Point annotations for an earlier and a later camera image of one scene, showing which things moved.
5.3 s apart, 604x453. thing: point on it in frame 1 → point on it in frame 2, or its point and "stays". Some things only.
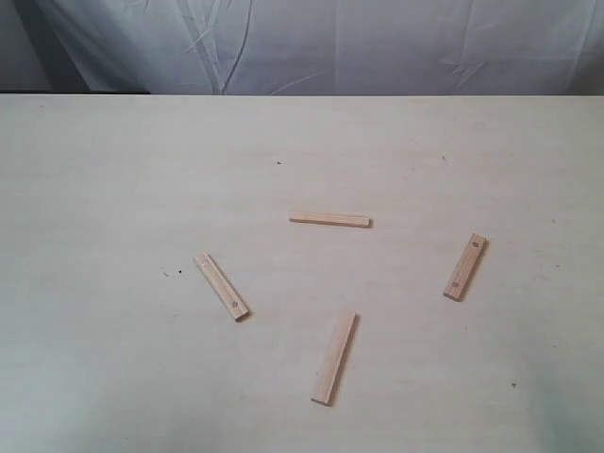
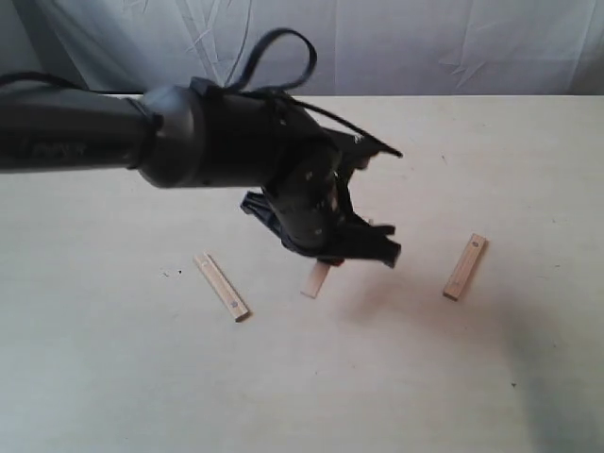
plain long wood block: (326, 388) → (315, 279)
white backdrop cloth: (320, 47) stays
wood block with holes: (468, 261) stays
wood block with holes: (236, 306) stays
